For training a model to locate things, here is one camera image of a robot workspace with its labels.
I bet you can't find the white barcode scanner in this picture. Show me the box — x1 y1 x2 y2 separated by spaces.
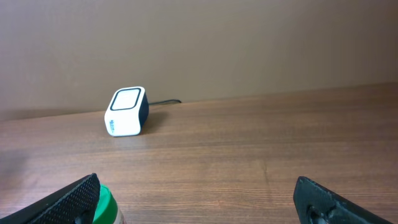
104 86 149 137

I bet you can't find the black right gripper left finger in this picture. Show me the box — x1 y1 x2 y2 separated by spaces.
1 173 100 224

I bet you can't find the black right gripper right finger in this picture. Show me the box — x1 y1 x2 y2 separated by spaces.
293 176 392 224

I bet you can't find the green lid small jar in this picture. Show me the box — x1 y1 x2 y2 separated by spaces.
93 184 126 224

